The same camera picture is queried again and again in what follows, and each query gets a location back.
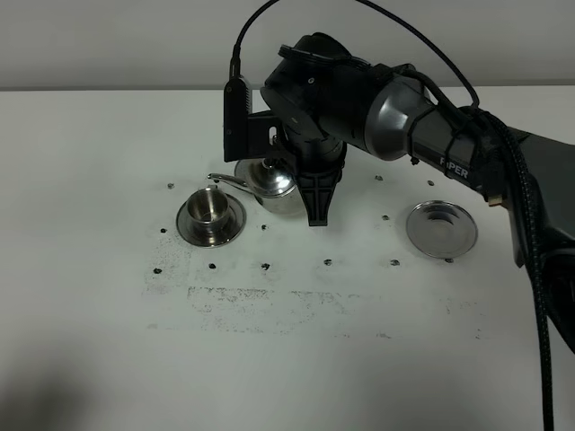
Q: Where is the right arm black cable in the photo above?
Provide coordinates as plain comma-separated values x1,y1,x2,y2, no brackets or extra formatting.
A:
229,0,558,431

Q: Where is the steel teapot saucer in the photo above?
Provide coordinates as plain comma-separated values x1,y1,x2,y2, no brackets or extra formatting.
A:
405,200,478,259

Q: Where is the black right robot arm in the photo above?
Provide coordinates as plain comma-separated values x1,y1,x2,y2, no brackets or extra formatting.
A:
261,33,574,345

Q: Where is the front stainless steel teacup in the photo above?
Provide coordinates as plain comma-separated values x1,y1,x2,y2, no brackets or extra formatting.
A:
184,184,231,232

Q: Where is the front steel saucer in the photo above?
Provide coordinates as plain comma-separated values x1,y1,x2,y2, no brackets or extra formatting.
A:
176,187,247,248

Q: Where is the rear steel saucer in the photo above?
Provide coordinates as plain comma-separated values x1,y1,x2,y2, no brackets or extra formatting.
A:
234,159,267,190

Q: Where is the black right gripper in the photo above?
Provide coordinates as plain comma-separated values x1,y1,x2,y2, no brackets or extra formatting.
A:
269,120,347,226

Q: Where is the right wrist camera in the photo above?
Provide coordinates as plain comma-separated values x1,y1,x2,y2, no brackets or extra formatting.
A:
224,76,286,163

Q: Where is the stainless steel teapot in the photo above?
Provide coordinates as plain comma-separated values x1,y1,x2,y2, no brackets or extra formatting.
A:
207,158,305,216

